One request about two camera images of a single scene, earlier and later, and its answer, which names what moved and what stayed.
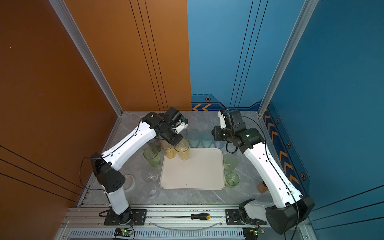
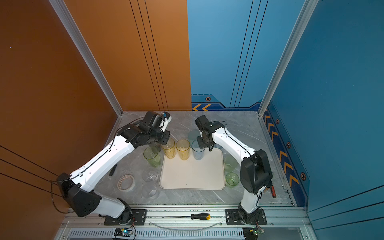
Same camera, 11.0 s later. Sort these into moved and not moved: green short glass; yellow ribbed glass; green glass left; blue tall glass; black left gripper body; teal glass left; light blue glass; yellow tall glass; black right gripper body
Moved: black right gripper body; black left gripper body; light blue glass
Not moved: green short glass; yellow ribbed glass; green glass left; yellow tall glass; blue tall glass; teal glass left
